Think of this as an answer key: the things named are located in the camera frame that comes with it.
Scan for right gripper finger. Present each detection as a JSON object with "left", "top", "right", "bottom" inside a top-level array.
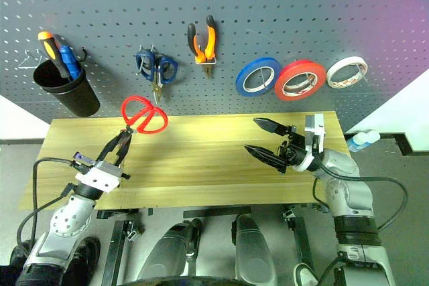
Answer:
[
  {"left": 252, "top": 117, "right": 290, "bottom": 135},
  {"left": 243, "top": 144, "right": 288, "bottom": 175}
]

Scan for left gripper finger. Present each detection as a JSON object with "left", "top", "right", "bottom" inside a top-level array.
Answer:
[
  {"left": 115, "top": 133, "right": 133, "bottom": 167},
  {"left": 97, "top": 129, "right": 131, "bottom": 163}
]

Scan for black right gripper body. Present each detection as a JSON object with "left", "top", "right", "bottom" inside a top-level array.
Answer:
[{"left": 275, "top": 125, "right": 314, "bottom": 167}]

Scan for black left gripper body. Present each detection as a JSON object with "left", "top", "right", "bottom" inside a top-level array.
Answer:
[{"left": 97, "top": 155, "right": 131, "bottom": 180}]

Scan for red handled scissors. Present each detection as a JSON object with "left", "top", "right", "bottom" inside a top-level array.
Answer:
[{"left": 120, "top": 95, "right": 169, "bottom": 135}]

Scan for large red tape roll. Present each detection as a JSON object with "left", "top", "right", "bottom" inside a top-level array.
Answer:
[{"left": 274, "top": 59, "right": 327, "bottom": 102}]

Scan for orange black handled pliers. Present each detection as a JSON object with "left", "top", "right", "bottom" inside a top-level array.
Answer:
[{"left": 186, "top": 15, "right": 219, "bottom": 80}]

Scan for blue tape roll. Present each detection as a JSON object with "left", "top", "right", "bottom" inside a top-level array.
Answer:
[{"left": 235, "top": 56, "right": 284, "bottom": 97}]

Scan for black plastic cup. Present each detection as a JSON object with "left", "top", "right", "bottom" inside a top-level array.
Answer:
[{"left": 32, "top": 58, "right": 102, "bottom": 118}]

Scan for clear plastic bottle blue label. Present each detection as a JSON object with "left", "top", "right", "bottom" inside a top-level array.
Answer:
[
  {"left": 363, "top": 129, "right": 381, "bottom": 143},
  {"left": 346, "top": 131, "right": 370, "bottom": 153}
]

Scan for black metal crossbar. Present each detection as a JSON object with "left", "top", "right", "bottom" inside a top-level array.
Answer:
[{"left": 182, "top": 206, "right": 253, "bottom": 220}]

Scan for white tape roll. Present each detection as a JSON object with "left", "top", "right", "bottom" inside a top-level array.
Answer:
[{"left": 326, "top": 56, "right": 369, "bottom": 89}]

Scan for dark rounded shape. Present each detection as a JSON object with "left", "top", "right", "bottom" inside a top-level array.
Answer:
[
  {"left": 231, "top": 213, "right": 279, "bottom": 286},
  {"left": 137, "top": 218, "right": 204, "bottom": 281}
]

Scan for metal double peg hook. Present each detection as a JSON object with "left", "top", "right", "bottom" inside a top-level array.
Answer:
[{"left": 137, "top": 44, "right": 158, "bottom": 66}]

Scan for white rimmed black shoe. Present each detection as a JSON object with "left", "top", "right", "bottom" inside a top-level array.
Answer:
[{"left": 292, "top": 263, "right": 320, "bottom": 286}]

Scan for dark grey perforated pegboard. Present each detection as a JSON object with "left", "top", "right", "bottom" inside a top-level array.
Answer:
[{"left": 0, "top": 0, "right": 429, "bottom": 132}]

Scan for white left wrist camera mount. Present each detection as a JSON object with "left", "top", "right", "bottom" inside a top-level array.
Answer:
[{"left": 74, "top": 159, "right": 122, "bottom": 194}]

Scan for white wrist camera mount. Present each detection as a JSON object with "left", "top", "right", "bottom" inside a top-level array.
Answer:
[
  {"left": 294, "top": 113, "right": 327, "bottom": 171},
  {"left": 74, "top": 159, "right": 122, "bottom": 194}
]

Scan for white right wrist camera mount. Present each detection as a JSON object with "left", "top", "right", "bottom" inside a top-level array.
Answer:
[{"left": 294, "top": 113, "right": 327, "bottom": 171}]

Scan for blue handled scissors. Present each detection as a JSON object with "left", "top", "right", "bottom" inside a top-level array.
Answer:
[{"left": 135, "top": 49, "right": 180, "bottom": 104}]

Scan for black table leg frame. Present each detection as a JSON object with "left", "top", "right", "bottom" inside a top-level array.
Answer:
[
  {"left": 97, "top": 210, "right": 140, "bottom": 286},
  {"left": 281, "top": 203, "right": 331, "bottom": 272}
]

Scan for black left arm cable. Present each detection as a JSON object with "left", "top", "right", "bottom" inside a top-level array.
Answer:
[{"left": 15, "top": 152, "right": 85, "bottom": 251}]

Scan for silver wire hook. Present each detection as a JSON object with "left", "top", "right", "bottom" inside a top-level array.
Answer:
[
  {"left": 194, "top": 54, "right": 219, "bottom": 66},
  {"left": 19, "top": 49, "right": 46, "bottom": 70}
]

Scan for blue screwdriver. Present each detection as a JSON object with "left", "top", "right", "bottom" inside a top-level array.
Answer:
[{"left": 59, "top": 45, "right": 82, "bottom": 81}]

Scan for orange black handled screwdriver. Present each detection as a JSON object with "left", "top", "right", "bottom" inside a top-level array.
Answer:
[{"left": 37, "top": 31, "right": 70, "bottom": 80}]

